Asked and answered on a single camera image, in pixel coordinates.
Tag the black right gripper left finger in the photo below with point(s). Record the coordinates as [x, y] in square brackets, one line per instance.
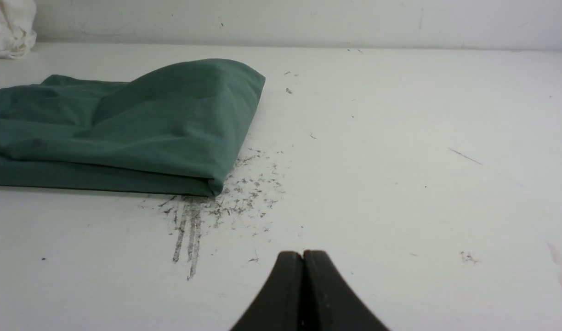
[277, 305]

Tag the green long-sleeved shirt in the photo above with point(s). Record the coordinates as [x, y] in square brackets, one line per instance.
[176, 130]

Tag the white crumpled garment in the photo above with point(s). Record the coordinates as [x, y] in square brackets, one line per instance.
[17, 36]

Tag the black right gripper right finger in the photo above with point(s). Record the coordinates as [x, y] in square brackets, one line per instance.
[328, 302]

